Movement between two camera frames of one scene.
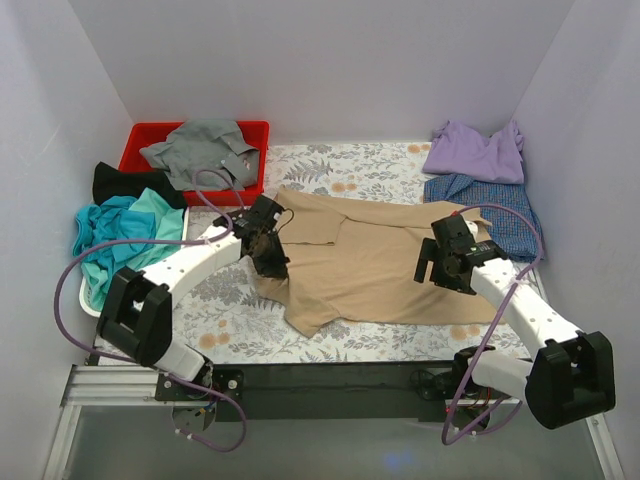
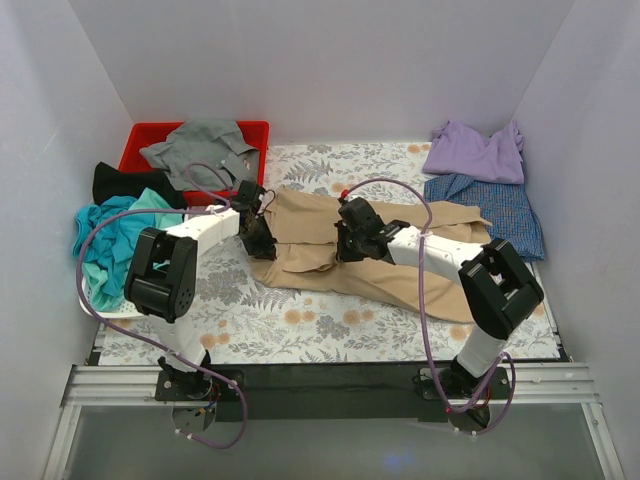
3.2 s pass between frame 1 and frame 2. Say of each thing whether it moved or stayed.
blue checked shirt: stayed
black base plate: stayed
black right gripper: moved
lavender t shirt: stayed
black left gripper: moved
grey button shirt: stayed
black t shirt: stayed
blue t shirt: stayed
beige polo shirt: moved
